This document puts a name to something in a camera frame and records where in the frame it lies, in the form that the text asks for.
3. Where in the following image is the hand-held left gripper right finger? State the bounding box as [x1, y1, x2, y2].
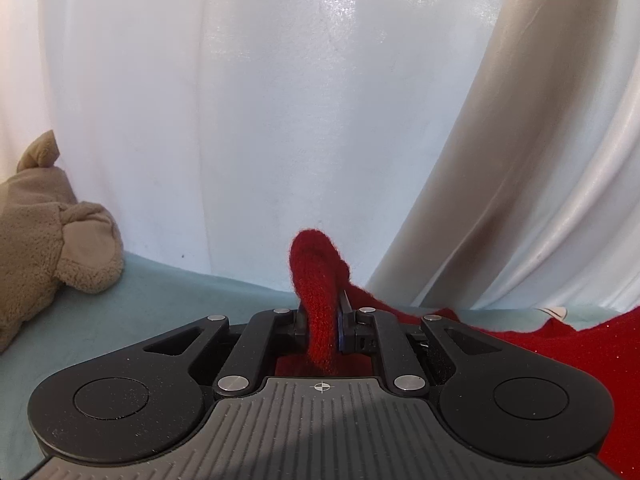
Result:
[337, 290, 502, 397]

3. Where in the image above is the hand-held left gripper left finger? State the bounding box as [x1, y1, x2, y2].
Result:
[143, 307, 309, 396]

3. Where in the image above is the red knit cardigan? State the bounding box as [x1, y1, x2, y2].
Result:
[272, 229, 640, 480]

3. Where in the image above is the light blue printed blanket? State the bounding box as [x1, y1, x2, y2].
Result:
[0, 251, 623, 480]

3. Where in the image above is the white curtain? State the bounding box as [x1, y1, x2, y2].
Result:
[0, 0, 640, 313]

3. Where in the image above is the tan plush toy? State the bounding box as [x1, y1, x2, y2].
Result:
[0, 130, 125, 354]

